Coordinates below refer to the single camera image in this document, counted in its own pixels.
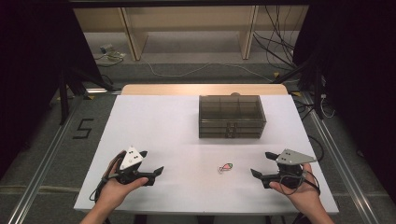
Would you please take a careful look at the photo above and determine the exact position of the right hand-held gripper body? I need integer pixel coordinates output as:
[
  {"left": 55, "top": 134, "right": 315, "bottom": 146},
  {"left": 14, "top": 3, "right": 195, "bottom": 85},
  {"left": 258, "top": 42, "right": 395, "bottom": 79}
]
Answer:
[{"left": 262, "top": 147, "right": 318, "bottom": 190}]

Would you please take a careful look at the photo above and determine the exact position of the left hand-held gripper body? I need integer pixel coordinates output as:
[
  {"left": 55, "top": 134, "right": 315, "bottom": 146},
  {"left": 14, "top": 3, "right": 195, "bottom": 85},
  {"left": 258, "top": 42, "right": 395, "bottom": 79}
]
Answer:
[{"left": 114, "top": 146, "right": 157, "bottom": 187}]

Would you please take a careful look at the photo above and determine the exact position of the smoky transparent plastic drawer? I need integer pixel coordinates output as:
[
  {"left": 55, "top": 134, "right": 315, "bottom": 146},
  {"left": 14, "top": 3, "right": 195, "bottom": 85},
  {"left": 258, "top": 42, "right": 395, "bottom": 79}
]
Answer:
[
  {"left": 199, "top": 119, "right": 267, "bottom": 133},
  {"left": 199, "top": 132, "right": 265, "bottom": 140}
]

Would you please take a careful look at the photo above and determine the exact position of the smoky transparent drawer cabinet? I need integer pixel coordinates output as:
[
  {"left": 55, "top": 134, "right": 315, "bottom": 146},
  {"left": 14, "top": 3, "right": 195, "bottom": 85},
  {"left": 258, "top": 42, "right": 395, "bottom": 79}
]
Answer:
[{"left": 198, "top": 94, "right": 267, "bottom": 140}]

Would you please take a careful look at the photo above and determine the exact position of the person's right hand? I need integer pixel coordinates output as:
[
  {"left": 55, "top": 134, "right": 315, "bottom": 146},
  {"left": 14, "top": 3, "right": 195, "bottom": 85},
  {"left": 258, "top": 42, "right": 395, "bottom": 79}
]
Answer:
[{"left": 268, "top": 162, "right": 322, "bottom": 217}]

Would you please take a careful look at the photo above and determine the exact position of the person's left hand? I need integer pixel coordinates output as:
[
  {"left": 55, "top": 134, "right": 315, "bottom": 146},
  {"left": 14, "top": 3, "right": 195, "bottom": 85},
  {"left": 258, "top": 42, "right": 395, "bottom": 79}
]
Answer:
[{"left": 98, "top": 151, "right": 149, "bottom": 213}]

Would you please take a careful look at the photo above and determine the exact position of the white table board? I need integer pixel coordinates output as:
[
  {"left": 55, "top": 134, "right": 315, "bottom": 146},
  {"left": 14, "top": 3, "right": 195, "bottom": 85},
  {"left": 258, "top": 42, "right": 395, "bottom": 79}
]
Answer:
[{"left": 73, "top": 93, "right": 340, "bottom": 216}]

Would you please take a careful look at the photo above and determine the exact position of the light wooden table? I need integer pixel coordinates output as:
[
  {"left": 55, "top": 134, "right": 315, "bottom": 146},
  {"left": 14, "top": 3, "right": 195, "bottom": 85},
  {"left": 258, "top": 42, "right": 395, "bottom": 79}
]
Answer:
[{"left": 120, "top": 83, "right": 290, "bottom": 96}]

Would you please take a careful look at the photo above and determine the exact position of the black metal stand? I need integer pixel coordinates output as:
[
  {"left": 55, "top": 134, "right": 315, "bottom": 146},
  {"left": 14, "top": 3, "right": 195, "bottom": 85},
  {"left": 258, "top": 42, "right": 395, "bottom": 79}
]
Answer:
[
  {"left": 56, "top": 65, "right": 117, "bottom": 126},
  {"left": 271, "top": 51, "right": 327, "bottom": 121}
]

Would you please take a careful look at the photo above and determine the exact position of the dark curtain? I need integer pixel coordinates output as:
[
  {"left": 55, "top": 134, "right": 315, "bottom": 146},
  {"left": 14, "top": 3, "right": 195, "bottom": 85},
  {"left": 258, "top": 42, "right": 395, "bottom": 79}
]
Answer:
[
  {"left": 291, "top": 4, "right": 396, "bottom": 203},
  {"left": 0, "top": 0, "right": 105, "bottom": 182}
]

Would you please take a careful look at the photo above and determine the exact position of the small grey power adapter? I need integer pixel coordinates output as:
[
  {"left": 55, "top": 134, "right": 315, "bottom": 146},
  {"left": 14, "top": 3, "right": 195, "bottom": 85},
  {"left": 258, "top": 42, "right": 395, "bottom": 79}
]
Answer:
[{"left": 98, "top": 43, "right": 127, "bottom": 63}]

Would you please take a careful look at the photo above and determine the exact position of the light wooden shelf unit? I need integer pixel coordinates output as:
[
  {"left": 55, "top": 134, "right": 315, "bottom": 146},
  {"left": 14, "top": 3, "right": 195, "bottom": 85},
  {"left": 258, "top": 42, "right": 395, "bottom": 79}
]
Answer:
[{"left": 73, "top": 5, "right": 310, "bottom": 62}]

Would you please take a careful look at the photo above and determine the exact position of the left hand-held gripper cable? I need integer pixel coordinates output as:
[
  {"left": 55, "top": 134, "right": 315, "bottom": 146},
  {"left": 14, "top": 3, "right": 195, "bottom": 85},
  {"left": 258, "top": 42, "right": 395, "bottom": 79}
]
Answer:
[{"left": 89, "top": 151, "right": 127, "bottom": 203}]

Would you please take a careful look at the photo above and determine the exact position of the black floor cable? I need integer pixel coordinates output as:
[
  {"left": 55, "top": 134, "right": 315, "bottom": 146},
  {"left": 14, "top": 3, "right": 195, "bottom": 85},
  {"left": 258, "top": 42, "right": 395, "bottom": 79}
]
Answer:
[{"left": 306, "top": 133, "right": 326, "bottom": 163}]

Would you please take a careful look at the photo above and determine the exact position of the aluminium floor rail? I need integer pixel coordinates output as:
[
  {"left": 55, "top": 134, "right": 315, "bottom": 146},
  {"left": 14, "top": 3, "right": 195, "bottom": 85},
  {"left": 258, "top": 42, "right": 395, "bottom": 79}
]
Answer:
[
  {"left": 7, "top": 88, "right": 123, "bottom": 224},
  {"left": 299, "top": 91, "right": 380, "bottom": 224}
]

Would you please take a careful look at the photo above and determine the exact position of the white floor cable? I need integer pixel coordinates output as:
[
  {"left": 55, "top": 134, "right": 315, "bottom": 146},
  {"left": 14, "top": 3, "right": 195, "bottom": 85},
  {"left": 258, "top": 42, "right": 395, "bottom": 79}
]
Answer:
[{"left": 142, "top": 58, "right": 276, "bottom": 83}]

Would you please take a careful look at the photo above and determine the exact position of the bundle of black cables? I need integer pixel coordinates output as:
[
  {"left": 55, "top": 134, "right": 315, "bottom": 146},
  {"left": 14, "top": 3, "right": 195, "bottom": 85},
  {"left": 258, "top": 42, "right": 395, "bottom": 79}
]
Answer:
[{"left": 251, "top": 5, "right": 301, "bottom": 72}]

